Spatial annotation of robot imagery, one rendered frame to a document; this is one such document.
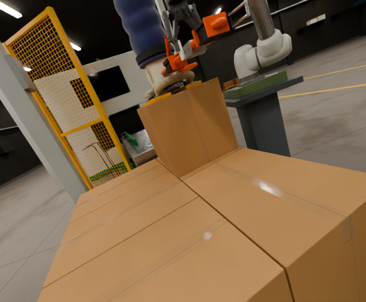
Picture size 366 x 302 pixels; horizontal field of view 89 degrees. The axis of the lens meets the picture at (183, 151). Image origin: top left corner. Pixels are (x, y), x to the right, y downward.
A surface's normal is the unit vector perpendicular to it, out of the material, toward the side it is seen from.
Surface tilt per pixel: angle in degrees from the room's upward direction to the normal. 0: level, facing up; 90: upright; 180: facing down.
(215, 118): 90
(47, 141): 90
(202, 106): 90
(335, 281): 90
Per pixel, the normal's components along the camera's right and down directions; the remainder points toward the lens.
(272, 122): 0.08, 0.28
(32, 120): 0.36, 0.15
